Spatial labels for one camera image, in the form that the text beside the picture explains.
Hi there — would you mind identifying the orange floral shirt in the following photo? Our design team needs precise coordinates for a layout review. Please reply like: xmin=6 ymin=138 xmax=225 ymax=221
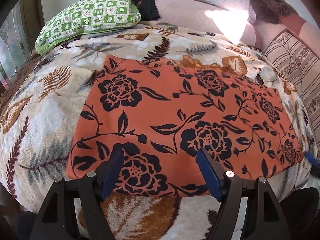
xmin=66 ymin=54 xmax=305 ymax=198

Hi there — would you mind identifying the brown furry cushion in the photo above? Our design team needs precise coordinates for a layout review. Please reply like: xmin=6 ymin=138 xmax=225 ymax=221
xmin=249 ymin=0 xmax=298 ymax=26

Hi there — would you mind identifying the leaf print blanket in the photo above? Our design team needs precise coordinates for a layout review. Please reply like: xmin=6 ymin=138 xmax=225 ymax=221
xmin=0 ymin=21 xmax=320 ymax=240

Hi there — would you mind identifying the wooden stained glass door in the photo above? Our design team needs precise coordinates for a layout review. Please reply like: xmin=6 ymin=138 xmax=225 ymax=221
xmin=0 ymin=0 xmax=42 ymax=88

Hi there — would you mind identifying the striped floral sofa cushion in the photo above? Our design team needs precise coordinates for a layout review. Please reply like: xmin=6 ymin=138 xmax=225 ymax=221
xmin=264 ymin=29 xmax=320 ymax=130

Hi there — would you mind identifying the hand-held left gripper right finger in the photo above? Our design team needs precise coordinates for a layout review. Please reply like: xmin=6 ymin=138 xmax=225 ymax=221
xmin=196 ymin=148 xmax=292 ymax=240

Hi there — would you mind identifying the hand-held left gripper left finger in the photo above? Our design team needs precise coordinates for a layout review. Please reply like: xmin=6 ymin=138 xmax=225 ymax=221
xmin=29 ymin=148 xmax=125 ymax=240

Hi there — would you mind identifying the green checkered pillow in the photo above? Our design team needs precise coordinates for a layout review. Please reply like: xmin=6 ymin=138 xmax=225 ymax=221
xmin=35 ymin=0 xmax=142 ymax=55

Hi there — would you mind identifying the black garment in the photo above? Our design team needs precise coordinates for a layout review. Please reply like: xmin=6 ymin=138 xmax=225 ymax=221
xmin=78 ymin=0 xmax=161 ymax=21

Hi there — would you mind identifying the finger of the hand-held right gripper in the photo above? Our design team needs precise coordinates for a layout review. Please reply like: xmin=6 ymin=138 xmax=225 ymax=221
xmin=303 ymin=151 xmax=320 ymax=178

